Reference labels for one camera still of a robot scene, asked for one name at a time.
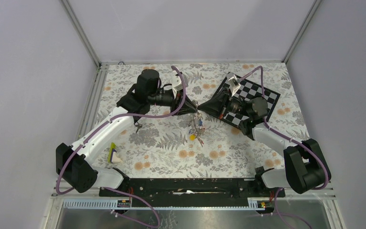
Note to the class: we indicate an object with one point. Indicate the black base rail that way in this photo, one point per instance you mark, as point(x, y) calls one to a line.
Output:
point(196, 192)

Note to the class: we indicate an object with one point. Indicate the floral tablecloth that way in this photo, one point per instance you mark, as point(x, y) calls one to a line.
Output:
point(163, 146)

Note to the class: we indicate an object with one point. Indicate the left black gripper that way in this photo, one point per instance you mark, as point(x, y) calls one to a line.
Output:
point(187, 107)

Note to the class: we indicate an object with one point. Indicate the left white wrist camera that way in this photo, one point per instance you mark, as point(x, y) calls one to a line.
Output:
point(178, 83)

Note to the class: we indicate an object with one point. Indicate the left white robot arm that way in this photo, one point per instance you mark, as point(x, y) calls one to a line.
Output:
point(74, 163)

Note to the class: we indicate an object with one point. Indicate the yellow white wedge block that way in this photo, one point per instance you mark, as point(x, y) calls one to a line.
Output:
point(112, 155)

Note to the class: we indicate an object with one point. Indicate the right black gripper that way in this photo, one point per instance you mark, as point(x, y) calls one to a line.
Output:
point(216, 106)

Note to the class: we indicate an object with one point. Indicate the small key with carabiner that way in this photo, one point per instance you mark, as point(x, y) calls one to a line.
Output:
point(138, 127)

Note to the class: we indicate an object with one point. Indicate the black white chessboard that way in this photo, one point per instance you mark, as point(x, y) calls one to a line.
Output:
point(248, 90)

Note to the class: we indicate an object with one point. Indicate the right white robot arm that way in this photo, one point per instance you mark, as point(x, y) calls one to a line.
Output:
point(305, 167)

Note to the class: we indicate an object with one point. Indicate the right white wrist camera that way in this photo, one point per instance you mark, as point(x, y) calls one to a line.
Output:
point(233, 82)

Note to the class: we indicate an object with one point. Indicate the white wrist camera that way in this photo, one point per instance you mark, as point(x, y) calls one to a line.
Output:
point(233, 82)
point(178, 83)

